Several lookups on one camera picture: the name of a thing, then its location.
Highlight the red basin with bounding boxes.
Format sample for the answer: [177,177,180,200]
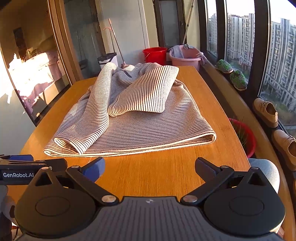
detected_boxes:
[228,118,257,158]

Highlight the pink hooked pole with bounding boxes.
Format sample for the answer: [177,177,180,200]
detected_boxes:
[103,26,116,54]

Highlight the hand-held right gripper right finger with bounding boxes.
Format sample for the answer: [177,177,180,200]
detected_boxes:
[180,157,268,206]

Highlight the apartment buildings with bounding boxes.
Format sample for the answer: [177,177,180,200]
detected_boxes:
[207,11,296,112]

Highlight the dark long-handled dustpan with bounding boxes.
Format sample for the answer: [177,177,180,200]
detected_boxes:
[78,35,89,70]

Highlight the mauve cloth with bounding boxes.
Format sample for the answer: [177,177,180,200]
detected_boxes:
[196,52,208,66]

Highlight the pink plastic basin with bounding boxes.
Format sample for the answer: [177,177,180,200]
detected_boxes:
[168,47,201,72]

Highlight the green grass plant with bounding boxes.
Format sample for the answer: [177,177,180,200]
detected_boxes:
[230,119,247,142]

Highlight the dark framed window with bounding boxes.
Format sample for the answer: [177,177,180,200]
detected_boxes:
[198,0,296,130]

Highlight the dark framed frosted glass door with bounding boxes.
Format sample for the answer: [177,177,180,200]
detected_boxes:
[154,0,186,48]

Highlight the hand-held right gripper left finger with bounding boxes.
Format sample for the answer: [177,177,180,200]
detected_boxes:
[30,157,119,206]

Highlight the purple cloth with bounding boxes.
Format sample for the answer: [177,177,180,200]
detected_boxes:
[169,45,185,58]

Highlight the person's leg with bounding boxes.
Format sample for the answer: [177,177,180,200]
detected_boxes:
[248,158,281,194]

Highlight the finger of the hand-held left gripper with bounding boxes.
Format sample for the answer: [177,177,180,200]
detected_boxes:
[0,154,35,162]
[34,158,68,172]

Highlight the green slipper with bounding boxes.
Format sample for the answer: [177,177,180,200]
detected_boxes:
[215,59,233,74]
[230,70,247,91]

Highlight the wooden framed sliding glass door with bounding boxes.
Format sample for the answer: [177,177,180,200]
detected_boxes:
[0,0,84,127]

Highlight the long metal pole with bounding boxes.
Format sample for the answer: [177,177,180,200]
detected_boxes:
[182,0,195,45]

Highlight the striped knit sweater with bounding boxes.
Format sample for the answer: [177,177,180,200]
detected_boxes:
[43,62,217,157]

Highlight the tan leather shoe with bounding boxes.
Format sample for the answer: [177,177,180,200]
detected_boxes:
[272,129,296,171]
[253,98,279,128]

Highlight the red plastic bucket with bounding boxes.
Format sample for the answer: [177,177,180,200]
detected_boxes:
[142,47,167,66]

